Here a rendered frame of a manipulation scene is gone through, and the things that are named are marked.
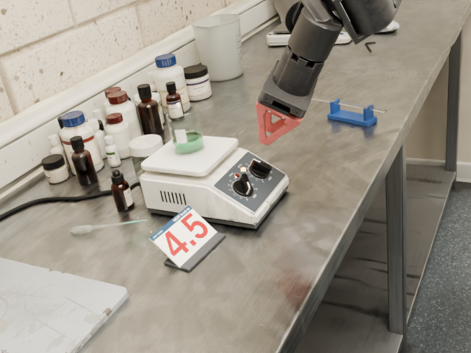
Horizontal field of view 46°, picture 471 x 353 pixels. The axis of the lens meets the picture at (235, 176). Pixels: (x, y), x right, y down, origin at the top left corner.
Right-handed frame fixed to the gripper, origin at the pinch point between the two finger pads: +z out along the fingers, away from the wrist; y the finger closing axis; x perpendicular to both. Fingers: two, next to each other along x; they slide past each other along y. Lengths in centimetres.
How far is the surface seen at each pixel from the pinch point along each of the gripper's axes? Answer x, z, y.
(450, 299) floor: 73, 66, -58
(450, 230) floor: 76, 69, -95
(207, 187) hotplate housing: -4.7, 7.5, 8.2
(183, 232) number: -5.1, 11.5, 14.7
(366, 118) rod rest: 16.3, 5.6, -27.2
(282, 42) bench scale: -6, 27, -87
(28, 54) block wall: -50, 20, -19
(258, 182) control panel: 1.8, 7.0, 2.9
